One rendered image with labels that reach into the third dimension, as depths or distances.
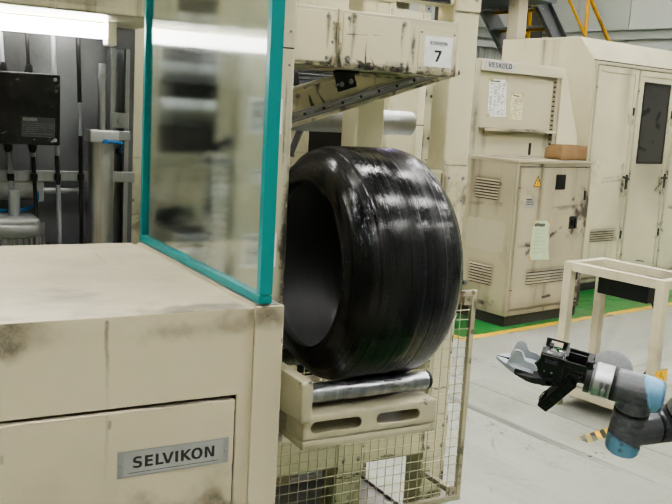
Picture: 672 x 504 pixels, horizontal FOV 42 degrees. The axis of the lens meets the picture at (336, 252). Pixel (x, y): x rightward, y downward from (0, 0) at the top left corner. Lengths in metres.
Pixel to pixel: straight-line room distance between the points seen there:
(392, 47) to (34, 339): 1.50
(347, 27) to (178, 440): 1.37
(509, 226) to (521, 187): 0.30
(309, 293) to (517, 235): 4.36
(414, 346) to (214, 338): 0.90
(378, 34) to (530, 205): 4.46
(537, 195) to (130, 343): 5.76
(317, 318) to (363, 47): 0.71
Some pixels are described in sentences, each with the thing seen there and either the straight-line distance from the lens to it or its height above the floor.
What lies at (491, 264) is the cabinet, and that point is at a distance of 6.71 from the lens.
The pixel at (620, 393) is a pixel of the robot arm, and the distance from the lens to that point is 2.00.
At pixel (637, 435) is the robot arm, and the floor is 0.87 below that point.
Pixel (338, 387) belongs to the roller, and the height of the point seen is 0.91.
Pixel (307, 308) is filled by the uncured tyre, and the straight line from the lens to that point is 2.33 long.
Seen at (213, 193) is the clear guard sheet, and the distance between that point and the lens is 1.33.
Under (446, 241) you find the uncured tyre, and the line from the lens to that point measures 1.94.
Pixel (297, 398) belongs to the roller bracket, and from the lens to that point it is 1.94.
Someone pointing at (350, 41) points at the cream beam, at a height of 1.70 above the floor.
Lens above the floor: 1.53
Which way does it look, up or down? 9 degrees down
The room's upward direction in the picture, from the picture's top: 3 degrees clockwise
